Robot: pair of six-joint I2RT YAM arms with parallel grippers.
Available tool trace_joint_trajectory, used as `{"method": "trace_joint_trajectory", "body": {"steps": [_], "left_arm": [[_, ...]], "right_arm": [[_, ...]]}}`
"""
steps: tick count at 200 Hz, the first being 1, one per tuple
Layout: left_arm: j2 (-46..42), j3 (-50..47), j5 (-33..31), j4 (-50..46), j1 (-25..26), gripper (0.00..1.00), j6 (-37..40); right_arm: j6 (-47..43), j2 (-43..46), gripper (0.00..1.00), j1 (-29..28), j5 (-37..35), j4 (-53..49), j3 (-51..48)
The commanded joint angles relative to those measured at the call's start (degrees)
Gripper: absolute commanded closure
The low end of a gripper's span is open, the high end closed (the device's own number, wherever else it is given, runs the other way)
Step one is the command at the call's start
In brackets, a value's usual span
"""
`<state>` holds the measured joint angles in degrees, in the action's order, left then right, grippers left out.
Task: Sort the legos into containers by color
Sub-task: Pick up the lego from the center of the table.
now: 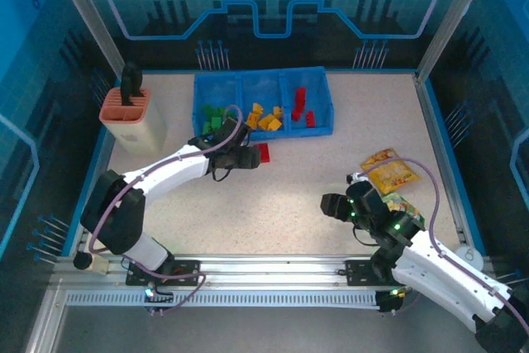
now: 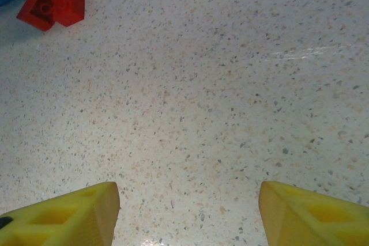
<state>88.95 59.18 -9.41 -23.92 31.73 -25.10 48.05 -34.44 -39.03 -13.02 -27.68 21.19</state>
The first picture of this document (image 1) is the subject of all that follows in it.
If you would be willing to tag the red lego brick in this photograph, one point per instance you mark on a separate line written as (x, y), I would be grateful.
(300, 96)
(297, 112)
(311, 119)
(265, 152)

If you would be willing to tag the blue three-compartment bin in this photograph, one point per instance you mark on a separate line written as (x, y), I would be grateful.
(264, 84)

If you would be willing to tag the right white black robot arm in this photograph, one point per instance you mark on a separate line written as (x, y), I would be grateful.
(438, 278)

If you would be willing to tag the green juice pouch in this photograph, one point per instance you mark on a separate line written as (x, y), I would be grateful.
(403, 203)

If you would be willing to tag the yellow snack bag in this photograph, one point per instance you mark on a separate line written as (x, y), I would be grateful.
(390, 173)

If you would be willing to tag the black base connector box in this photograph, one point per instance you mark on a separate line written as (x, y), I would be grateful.
(159, 297)
(390, 299)

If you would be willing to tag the beige knife block orange top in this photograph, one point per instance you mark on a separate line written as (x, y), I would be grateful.
(132, 130)

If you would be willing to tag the white round puck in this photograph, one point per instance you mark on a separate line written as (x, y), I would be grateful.
(471, 257)

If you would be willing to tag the black knob beige holder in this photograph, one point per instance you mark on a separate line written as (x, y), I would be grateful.
(84, 261)

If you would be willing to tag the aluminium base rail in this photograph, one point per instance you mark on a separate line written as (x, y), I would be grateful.
(268, 270)

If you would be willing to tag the aluminium side rail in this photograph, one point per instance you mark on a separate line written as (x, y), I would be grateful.
(106, 150)
(434, 121)

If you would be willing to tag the aluminium frame post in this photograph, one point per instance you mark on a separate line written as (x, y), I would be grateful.
(454, 18)
(82, 10)

